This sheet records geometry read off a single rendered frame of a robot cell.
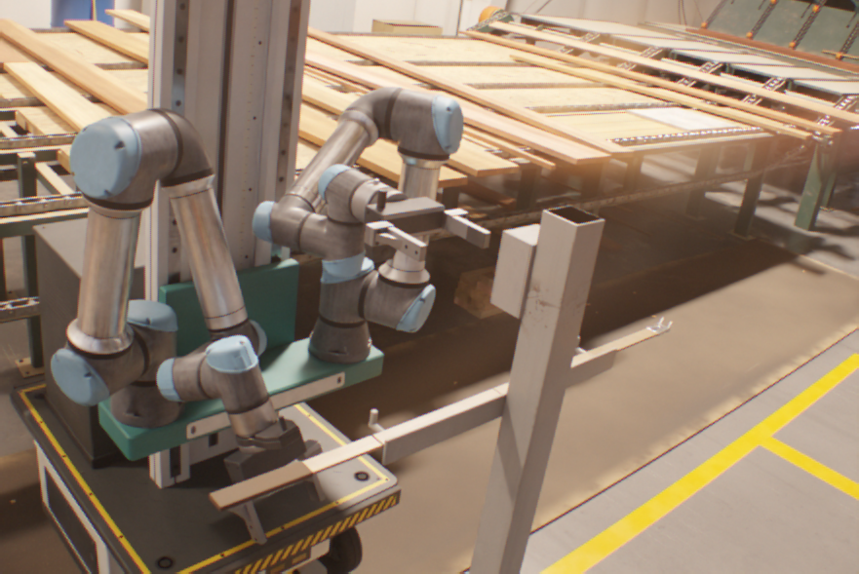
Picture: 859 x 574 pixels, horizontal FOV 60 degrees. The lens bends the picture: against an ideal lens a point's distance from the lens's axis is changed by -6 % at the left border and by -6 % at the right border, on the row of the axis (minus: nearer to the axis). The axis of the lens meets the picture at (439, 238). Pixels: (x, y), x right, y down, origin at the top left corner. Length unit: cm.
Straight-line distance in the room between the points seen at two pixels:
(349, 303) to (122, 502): 71
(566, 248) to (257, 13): 94
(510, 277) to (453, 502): 153
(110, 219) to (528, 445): 73
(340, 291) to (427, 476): 99
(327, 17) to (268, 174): 749
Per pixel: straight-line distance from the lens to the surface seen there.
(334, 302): 181
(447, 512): 249
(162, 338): 155
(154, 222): 167
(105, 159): 124
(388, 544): 235
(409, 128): 165
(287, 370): 181
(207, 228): 137
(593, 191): 401
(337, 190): 136
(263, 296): 182
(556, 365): 110
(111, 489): 201
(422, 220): 128
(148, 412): 161
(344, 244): 139
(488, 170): 283
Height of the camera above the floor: 161
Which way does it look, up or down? 21 degrees down
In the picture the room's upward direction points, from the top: 8 degrees clockwise
